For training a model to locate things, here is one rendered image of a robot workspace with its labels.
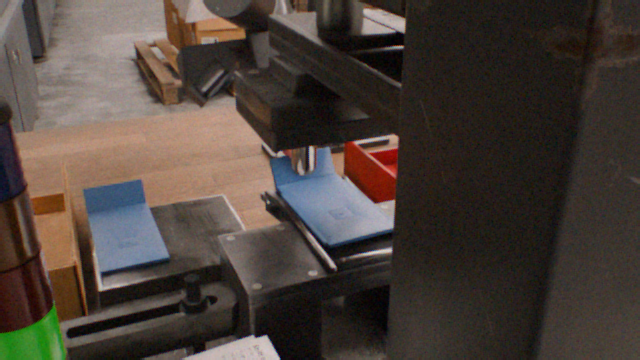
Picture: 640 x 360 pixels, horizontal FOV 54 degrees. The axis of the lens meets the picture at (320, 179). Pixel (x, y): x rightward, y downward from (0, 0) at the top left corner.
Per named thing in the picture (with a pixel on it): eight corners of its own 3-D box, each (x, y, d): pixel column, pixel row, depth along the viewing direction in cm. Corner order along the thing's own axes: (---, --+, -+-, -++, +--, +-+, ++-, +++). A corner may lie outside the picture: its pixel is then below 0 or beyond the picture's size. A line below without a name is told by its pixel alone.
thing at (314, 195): (328, 170, 71) (328, 146, 70) (397, 230, 58) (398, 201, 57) (270, 183, 68) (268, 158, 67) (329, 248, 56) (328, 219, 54)
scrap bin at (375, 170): (415, 161, 95) (418, 124, 92) (523, 241, 74) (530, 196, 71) (343, 174, 91) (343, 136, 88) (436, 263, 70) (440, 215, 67)
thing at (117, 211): (144, 199, 79) (141, 177, 78) (169, 259, 67) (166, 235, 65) (86, 209, 77) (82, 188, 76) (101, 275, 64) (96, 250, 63)
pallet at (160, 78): (311, 86, 428) (311, 66, 421) (163, 105, 392) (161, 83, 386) (257, 47, 527) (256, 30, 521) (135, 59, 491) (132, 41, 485)
